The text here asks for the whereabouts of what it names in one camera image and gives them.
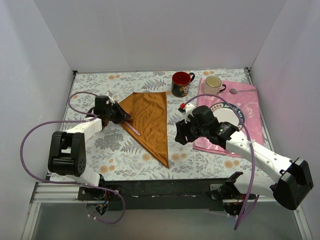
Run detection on pink handled fork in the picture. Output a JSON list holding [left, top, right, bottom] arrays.
[[124, 121, 141, 136]]

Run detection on orange brown cloth napkin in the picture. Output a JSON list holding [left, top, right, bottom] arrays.
[[119, 91, 169, 168]]

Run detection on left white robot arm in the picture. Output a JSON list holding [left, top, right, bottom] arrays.
[[48, 95, 131, 200]]

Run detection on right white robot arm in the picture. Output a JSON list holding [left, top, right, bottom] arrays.
[[175, 103, 314, 210]]

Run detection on white plate blue rim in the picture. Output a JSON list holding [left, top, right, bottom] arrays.
[[210, 102, 243, 130]]

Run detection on floral tablecloth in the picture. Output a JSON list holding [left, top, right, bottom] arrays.
[[49, 69, 281, 183]]

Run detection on cream enamel cup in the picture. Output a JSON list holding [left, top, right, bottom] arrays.
[[203, 75, 227, 95]]

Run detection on silver spoon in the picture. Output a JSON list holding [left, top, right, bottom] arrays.
[[229, 88, 257, 95]]

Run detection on black red floral mug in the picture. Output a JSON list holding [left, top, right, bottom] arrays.
[[171, 71, 195, 98]]

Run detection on pink floral placemat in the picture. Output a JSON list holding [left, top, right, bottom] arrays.
[[193, 80, 264, 158]]

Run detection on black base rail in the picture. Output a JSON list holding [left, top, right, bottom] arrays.
[[77, 178, 245, 211]]

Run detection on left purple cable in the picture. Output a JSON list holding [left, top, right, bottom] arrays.
[[19, 91, 126, 225]]

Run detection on aluminium frame rail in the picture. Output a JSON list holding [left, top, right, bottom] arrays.
[[21, 181, 88, 240]]

